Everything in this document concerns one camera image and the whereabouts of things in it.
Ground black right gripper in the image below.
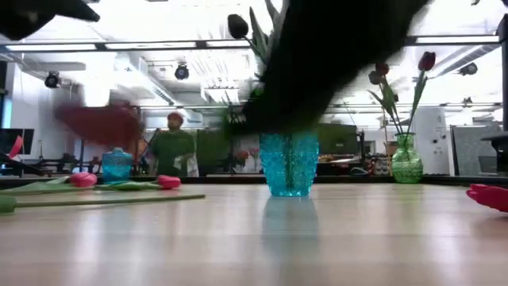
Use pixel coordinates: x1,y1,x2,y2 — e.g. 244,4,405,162
241,0,432,134

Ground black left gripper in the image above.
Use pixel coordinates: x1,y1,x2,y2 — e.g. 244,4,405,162
0,0,101,41

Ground large blue glass vase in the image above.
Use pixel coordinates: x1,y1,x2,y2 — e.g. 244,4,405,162
259,130,321,199

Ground green glass vase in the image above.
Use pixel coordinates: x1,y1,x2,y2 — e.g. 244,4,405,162
391,133,424,185

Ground small blue glass vase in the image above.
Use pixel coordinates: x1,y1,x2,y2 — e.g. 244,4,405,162
101,146,133,184

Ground black ceiling spotlight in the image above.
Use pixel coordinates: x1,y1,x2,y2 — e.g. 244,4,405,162
44,71,63,90
174,63,191,81
459,62,479,77

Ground dark monitor screen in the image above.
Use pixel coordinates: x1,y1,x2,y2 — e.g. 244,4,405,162
317,122,359,157
0,128,36,156

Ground background red flower bouquet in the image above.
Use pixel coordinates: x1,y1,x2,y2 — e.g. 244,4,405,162
233,147,260,166

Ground white pillar with switches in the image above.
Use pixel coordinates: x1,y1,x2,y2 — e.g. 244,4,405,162
410,106,452,176

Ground black panel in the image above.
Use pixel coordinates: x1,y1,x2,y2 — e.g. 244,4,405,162
196,129,241,176

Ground black background machinery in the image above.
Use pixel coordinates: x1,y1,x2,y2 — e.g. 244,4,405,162
17,153,102,176

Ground person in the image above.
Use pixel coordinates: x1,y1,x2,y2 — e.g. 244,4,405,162
150,111,199,178

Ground grey partition panel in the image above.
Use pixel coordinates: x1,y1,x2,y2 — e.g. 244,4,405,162
452,125,503,175

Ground black side stand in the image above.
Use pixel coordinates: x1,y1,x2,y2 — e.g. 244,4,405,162
481,133,508,174

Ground black overhead frame bar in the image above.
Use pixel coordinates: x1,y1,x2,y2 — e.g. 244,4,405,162
0,36,501,52

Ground black table edge rail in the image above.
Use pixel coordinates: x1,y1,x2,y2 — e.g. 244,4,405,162
0,173,508,187

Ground silver ceiling duct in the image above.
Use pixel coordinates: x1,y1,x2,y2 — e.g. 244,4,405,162
436,44,499,79

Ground black frame post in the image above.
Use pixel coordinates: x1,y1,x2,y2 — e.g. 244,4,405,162
497,14,508,132

